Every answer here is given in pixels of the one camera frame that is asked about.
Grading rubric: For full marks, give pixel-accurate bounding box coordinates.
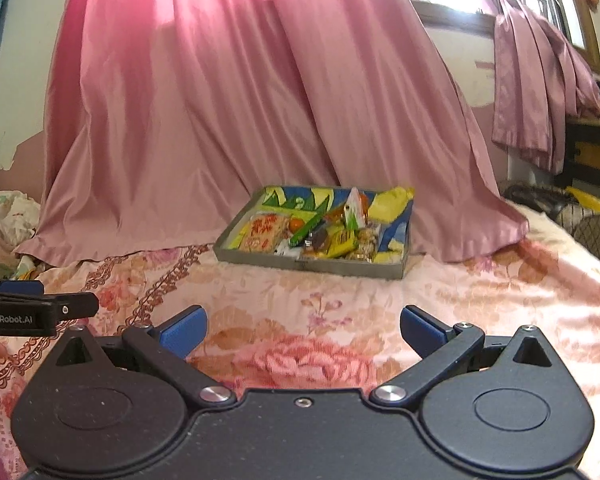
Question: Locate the black and yellow cabinet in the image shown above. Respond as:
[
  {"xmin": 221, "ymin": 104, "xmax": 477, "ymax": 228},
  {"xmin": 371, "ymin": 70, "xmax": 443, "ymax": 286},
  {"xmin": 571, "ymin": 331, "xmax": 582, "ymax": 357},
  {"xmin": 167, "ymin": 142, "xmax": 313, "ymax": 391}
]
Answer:
[{"xmin": 562, "ymin": 77, "xmax": 600, "ymax": 187}]

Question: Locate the yellow snack packet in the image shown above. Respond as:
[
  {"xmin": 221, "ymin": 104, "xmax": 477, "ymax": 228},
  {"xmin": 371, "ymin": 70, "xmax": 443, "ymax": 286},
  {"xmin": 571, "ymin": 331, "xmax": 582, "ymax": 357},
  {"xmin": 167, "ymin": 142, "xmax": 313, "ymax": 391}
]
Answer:
[{"xmin": 324, "ymin": 229, "xmax": 359, "ymax": 259}]

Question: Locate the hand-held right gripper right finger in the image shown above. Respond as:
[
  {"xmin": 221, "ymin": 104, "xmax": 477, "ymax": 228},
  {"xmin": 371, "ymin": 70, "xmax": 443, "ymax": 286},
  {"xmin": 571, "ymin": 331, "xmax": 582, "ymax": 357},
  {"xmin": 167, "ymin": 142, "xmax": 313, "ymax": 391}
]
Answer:
[{"xmin": 367, "ymin": 304, "xmax": 556, "ymax": 408}]

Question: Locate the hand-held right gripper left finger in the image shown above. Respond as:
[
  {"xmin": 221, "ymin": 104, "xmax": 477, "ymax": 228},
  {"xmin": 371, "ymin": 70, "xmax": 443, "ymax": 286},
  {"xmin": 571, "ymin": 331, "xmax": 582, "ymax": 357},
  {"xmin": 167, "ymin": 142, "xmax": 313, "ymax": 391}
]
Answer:
[{"xmin": 45, "ymin": 304, "xmax": 234, "ymax": 409}]

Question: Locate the small pink curtain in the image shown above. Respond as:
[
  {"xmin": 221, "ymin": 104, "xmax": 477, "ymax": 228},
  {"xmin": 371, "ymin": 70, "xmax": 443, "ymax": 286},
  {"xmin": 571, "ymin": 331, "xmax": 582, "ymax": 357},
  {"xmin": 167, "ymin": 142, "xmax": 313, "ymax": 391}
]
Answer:
[{"xmin": 479, "ymin": 0, "xmax": 600, "ymax": 174}]

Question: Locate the yellow banana-shaped item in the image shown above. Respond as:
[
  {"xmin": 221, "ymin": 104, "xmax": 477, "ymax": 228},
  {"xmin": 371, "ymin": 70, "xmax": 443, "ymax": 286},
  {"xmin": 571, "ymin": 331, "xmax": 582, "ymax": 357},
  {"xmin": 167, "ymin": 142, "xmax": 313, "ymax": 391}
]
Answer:
[{"xmin": 564, "ymin": 185, "xmax": 600, "ymax": 216}]

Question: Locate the white vegetable snack packet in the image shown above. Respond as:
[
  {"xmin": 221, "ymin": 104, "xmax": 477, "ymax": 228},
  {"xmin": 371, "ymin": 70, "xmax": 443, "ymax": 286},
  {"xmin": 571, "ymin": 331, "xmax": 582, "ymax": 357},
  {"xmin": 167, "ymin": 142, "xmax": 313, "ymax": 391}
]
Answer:
[{"xmin": 344, "ymin": 187, "xmax": 369, "ymax": 229}]

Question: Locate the white orange snack packet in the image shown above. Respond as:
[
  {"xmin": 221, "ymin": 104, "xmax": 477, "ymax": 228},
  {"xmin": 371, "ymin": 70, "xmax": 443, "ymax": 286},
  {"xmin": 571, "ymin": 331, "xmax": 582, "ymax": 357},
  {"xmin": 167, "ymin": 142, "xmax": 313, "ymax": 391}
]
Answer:
[{"xmin": 237, "ymin": 211, "xmax": 291, "ymax": 254}]

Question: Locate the painted cardboard box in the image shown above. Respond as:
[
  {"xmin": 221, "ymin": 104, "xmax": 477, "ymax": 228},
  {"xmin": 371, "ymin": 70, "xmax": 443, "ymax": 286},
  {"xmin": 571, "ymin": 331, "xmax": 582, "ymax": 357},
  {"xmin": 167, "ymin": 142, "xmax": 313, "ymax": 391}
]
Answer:
[{"xmin": 213, "ymin": 184, "xmax": 416, "ymax": 281}]

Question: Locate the pink floral blanket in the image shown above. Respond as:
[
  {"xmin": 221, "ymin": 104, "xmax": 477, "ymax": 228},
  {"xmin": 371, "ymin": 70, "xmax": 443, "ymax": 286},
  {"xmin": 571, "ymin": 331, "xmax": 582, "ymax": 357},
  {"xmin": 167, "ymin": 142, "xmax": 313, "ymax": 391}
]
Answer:
[{"xmin": 0, "ymin": 189, "xmax": 600, "ymax": 480}]

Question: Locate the black wire basket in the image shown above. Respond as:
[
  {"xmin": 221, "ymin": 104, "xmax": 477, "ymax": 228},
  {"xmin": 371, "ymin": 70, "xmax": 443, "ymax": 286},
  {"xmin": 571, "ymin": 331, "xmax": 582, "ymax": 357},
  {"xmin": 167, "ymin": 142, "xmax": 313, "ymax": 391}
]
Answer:
[{"xmin": 502, "ymin": 182, "xmax": 600, "ymax": 262}]

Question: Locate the large pink curtain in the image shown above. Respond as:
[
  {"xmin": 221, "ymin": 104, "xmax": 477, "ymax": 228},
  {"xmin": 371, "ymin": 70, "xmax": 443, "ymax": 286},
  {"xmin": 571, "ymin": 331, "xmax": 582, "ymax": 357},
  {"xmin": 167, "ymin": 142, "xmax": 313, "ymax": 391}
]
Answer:
[{"xmin": 12, "ymin": 0, "xmax": 531, "ymax": 269}]

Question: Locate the white crumpled cloth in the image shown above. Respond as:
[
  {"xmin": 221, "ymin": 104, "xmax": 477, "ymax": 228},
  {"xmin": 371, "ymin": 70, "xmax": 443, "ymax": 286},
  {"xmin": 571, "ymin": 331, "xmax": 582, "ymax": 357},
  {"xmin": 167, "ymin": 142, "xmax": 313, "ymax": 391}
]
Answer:
[{"xmin": 0, "ymin": 189, "xmax": 44, "ymax": 247}]

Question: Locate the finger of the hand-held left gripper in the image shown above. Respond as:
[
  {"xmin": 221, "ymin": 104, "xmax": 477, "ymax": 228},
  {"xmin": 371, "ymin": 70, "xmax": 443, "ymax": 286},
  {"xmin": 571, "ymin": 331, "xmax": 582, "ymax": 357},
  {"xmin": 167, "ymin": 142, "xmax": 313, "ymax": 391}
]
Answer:
[
  {"xmin": 0, "ymin": 277, "xmax": 45, "ymax": 299},
  {"xmin": 54, "ymin": 292, "xmax": 100, "ymax": 322}
]

